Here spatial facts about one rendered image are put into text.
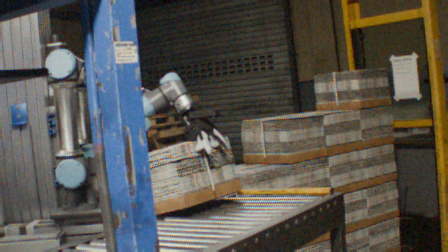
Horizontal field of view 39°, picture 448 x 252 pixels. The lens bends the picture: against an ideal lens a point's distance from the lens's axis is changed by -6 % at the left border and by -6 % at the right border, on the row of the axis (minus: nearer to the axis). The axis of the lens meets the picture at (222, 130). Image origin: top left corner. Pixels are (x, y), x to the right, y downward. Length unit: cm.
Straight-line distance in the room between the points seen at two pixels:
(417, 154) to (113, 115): 339
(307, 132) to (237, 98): 774
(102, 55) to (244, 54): 987
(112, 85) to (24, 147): 168
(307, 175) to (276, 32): 739
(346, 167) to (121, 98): 261
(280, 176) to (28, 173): 129
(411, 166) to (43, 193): 257
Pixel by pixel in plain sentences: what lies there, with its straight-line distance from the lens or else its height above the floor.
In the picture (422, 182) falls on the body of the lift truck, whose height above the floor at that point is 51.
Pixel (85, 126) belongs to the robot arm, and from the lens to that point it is 328.
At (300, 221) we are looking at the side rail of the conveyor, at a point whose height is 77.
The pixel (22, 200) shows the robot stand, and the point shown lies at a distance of 291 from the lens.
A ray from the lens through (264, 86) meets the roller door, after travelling 1091.
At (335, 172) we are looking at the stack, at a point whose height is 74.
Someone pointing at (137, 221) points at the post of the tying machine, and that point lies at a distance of 125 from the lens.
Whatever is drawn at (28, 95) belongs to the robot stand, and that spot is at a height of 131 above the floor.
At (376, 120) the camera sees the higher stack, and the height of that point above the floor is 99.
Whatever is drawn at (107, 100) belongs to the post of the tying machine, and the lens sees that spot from 124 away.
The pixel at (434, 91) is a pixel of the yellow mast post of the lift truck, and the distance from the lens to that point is 412.
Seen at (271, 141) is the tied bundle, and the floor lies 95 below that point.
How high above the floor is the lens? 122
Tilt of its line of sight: 3 degrees down
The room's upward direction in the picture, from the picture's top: 6 degrees counter-clockwise
